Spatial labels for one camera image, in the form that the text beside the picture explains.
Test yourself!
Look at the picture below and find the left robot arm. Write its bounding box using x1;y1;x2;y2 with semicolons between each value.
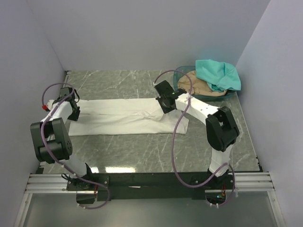
30;86;95;190

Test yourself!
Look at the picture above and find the black base crossbar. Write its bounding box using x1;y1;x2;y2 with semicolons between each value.
66;173;233;204

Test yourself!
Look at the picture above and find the teal t shirt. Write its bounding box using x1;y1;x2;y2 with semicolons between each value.
195;60;241;92

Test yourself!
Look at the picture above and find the white printed t shirt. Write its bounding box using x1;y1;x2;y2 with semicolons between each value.
69;98;189;136

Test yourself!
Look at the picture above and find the teal plastic laundry basket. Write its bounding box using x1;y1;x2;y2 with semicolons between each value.
173;66;236;102

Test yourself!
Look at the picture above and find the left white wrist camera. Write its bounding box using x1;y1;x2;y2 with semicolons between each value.
42;99;54;112

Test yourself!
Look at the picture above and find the aluminium frame rail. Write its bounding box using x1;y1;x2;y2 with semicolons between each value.
25;172;275;194

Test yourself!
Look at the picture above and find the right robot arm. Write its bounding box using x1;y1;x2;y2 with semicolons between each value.
154;81;240;189

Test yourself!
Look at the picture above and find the beige t shirt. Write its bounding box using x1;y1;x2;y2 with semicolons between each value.
177;70;227;97

